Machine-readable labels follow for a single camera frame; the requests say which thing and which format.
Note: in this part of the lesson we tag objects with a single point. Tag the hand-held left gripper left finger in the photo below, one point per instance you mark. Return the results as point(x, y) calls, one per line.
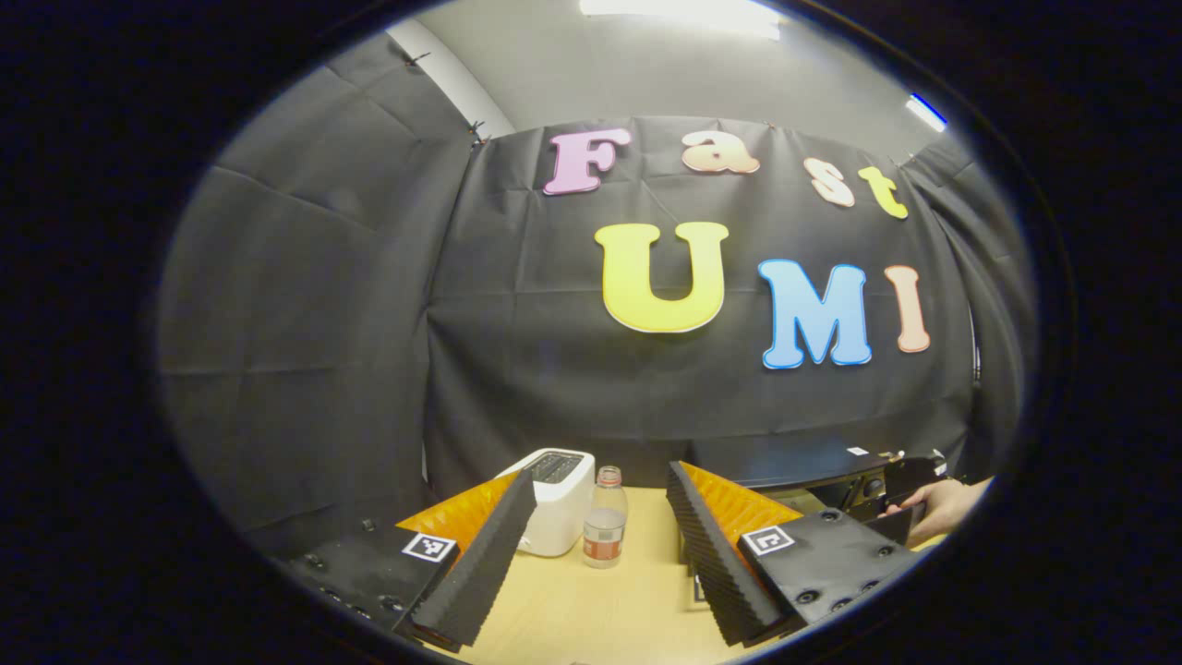
point(485, 554)

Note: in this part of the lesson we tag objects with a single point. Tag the black backdrop cloth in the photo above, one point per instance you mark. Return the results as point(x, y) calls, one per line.
point(554, 369)

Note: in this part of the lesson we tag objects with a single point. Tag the ceiling light panel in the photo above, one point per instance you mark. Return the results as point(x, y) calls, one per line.
point(683, 11)

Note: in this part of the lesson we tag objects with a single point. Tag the clear plastic bottle red label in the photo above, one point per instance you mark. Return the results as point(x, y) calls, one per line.
point(605, 526)

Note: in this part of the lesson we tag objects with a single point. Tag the black electric oven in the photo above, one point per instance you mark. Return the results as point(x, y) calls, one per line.
point(785, 462)

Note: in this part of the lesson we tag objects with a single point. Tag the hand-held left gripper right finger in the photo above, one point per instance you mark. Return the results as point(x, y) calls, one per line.
point(716, 554)

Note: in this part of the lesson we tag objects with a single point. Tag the white toaster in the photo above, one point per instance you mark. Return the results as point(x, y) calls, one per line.
point(559, 503)

